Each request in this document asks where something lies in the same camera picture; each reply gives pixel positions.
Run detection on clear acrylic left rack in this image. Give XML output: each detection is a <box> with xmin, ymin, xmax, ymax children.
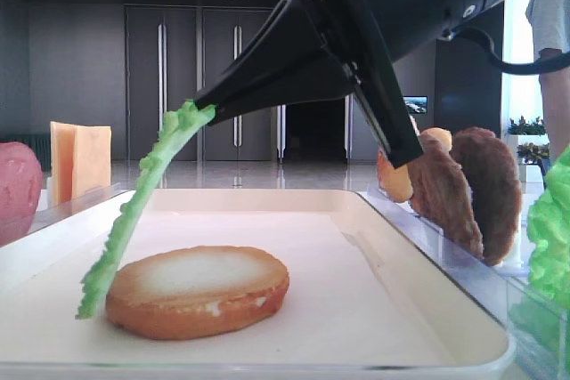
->
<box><xmin>28</xmin><ymin>176</ymin><xmax>125</xmax><ymax>234</ymax></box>

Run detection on rear brown meat patty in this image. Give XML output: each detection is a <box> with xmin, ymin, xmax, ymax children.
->
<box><xmin>451</xmin><ymin>126</ymin><xmax>522</xmax><ymax>266</ymax></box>

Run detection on potted plants in planter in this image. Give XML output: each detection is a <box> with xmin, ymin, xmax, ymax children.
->
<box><xmin>506</xmin><ymin>116</ymin><xmax>550</xmax><ymax>183</ymax></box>

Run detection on small wall display screen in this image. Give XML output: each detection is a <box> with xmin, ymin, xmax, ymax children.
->
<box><xmin>403</xmin><ymin>96</ymin><xmax>428</xmax><ymax>115</ymax></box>

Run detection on clear acrylic food rack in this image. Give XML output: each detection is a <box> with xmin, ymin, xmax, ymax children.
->
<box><xmin>360</xmin><ymin>188</ymin><xmax>569</xmax><ymax>379</ymax></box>

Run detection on grey double door right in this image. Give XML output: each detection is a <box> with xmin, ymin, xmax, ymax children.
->
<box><xmin>203</xmin><ymin>9</ymin><xmax>273</xmax><ymax>161</ymax></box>

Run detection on front yellow cheese slice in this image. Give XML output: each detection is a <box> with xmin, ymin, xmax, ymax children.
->
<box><xmin>72</xmin><ymin>125</ymin><xmax>111</xmax><ymax>198</ymax></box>

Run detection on person in blue jeans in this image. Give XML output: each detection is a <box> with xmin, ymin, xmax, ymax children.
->
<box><xmin>525</xmin><ymin>0</ymin><xmax>569</xmax><ymax>161</ymax></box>

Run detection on front brown meat patty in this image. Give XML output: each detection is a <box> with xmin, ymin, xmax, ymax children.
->
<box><xmin>407</xmin><ymin>133</ymin><xmax>484</xmax><ymax>259</ymax></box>

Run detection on brown meat patty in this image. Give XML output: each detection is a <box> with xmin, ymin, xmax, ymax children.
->
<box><xmin>407</xmin><ymin>133</ymin><xmax>484</xmax><ymax>259</ymax></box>
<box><xmin>451</xmin><ymin>126</ymin><xmax>522</xmax><ymax>266</ymax></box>

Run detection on grey double door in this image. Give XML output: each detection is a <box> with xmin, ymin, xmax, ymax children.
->
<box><xmin>203</xmin><ymin>9</ymin><xmax>273</xmax><ymax>161</ymax></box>
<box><xmin>126</xmin><ymin>6</ymin><xmax>197</xmax><ymax>160</ymax></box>

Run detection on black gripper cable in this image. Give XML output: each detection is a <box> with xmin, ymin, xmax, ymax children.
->
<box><xmin>438</xmin><ymin>26</ymin><xmax>570</xmax><ymax>77</ymax></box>

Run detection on green lettuce leaf in rack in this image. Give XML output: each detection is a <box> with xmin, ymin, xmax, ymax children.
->
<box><xmin>526</xmin><ymin>150</ymin><xmax>569</xmax><ymax>309</ymax></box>

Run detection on green lettuce leaf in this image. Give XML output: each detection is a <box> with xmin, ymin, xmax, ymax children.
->
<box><xmin>76</xmin><ymin>100</ymin><xmax>216</xmax><ymax>319</ymax></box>
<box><xmin>526</xmin><ymin>150</ymin><xmax>569</xmax><ymax>309</ymax></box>

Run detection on bun slice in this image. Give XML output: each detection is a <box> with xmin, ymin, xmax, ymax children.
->
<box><xmin>420</xmin><ymin>127</ymin><xmax>452</xmax><ymax>151</ymax></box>
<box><xmin>377</xmin><ymin>150</ymin><xmax>413</xmax><ymax>203</ymax></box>
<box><xmin>105</xmin><ymin>246</ymin><xmax>289</xmax><ymax>340</ymax></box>

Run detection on rear yellow cheese slice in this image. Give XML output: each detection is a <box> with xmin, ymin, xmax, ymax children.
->
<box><xmin>50</xmin><ymin>121</ymin><xmax>81</xmax><ymax>206</ymax></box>

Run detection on white plastic tray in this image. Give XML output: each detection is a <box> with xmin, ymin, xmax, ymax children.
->
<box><xmin>1</xmin><ymin>189</ymin><xmax>516</xmax><ymax>379</ymax></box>

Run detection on yellow cheese slice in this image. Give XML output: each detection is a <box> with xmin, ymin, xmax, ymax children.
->
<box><xmin>50</xmin><ymin>121</ymin><xmax>81</xmax><ymax>206</ymax></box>
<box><xmin>72</xmin><ymin>125</ymin><xmax>111</xmax><ymax>198</ymax></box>

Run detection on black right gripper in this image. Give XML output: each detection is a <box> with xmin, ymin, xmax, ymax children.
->
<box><xmin>308</xmin><ymin>0</ymin><xmax>503</xmax><ymax>168</ymax></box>

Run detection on grey double door left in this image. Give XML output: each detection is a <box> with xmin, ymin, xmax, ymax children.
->
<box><xmin>126</xmin><ymin>6</ymin><xmax>197</xmax><ymax>160</ymax></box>

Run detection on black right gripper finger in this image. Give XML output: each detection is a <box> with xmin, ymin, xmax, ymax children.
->
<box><xmin>195</xmin><ymin>0</ymin><xmax>353</xmax><ymax>124</ymax></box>

